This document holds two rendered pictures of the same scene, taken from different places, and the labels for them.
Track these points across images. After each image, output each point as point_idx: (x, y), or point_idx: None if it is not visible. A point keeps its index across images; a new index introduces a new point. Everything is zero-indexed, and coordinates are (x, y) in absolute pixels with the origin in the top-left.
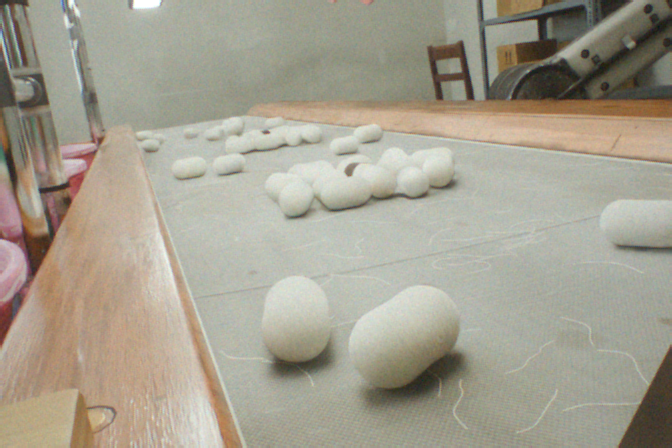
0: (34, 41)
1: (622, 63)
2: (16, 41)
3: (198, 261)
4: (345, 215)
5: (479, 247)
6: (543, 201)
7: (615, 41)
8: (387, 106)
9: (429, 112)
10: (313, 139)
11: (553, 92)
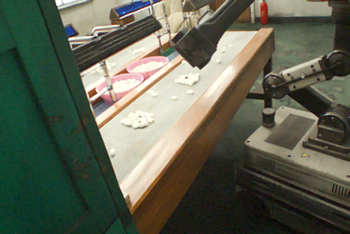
0: (109, 81)
1: (301, 81)
2: (106, 81)
3: (102, 129)
4: (124, 127)
5: (110, 144)
6: (132, 140)
7: (299, 73)
8: (223, 75)
9: (204, 91)
10: (189, 85)
11: (275, 84)
